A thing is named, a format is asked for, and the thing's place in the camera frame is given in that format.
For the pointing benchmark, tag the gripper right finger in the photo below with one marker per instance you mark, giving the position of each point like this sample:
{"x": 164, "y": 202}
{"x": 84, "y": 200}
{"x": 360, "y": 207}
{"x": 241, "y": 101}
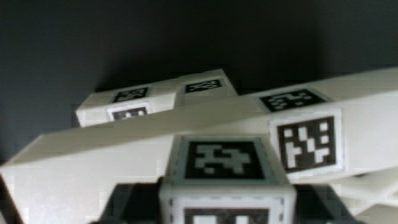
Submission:
{"x": 321, "y": 208}

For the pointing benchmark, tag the white chair seat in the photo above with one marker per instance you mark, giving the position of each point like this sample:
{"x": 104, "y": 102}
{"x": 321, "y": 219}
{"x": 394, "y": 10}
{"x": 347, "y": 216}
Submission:
{"x": 205, "y": 86}

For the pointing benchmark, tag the white chair leg with marker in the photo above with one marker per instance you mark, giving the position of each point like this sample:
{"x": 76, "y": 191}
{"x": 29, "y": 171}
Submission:
{"x": 125, "y": 103}

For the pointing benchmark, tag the white marker cube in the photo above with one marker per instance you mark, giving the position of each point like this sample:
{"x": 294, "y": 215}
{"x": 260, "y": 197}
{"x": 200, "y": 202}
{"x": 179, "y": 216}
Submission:
{"x": 225, "y": 185}

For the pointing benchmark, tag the white chair back frame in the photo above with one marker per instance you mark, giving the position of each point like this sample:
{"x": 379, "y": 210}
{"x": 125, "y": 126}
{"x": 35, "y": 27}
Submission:
{"x": 326, "y": 121}

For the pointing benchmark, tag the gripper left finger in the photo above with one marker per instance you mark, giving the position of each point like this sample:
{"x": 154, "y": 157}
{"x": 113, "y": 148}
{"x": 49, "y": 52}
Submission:
{"x": 120, "y": 208}

